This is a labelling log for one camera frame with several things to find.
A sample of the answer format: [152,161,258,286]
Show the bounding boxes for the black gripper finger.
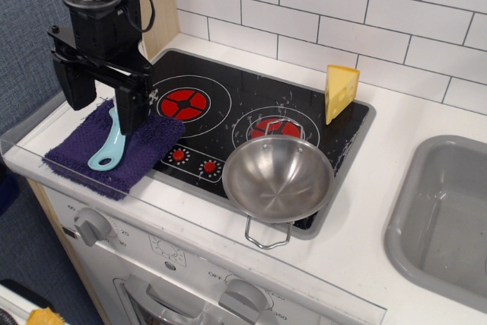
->
[115,87,149,135]
[53,55,97,110]

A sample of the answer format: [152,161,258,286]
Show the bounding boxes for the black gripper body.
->
[49,0,154,94]

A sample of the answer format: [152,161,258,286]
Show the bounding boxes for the blue dish brush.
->
[88,107,126,171]

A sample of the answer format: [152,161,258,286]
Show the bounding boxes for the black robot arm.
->
[49,0,154,135]

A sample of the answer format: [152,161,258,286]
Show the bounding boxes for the purple towel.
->
[43,100,185,201]

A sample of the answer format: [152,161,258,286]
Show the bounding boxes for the black toy stovetop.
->
[146,49,377,241]

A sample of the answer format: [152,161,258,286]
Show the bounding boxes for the grey left oven knob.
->
[74,208,112,247]

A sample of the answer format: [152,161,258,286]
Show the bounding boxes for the grey oven knob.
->
[74,208,112,247]
[218,279,268,323]

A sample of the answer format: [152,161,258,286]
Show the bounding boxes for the yellow cheese wedge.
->
[325,65,360,125]

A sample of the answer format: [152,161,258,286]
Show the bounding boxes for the grey right oven knob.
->
[218,279,268,323]

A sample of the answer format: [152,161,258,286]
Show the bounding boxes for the yellow object at corner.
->
[26,307,65,325]

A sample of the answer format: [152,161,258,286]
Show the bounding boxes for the grey sink basin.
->
[384,135,486,312]

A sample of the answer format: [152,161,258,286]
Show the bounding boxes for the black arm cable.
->
[121,0,157,33]

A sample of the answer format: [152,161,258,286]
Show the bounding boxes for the wooden side post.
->
[141,0,180,61]

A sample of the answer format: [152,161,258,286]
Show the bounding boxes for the steel bowl with wire handles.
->
[222,118,335,250]

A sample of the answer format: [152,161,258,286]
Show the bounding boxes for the silver oven door handle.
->
[123,276,220,324]

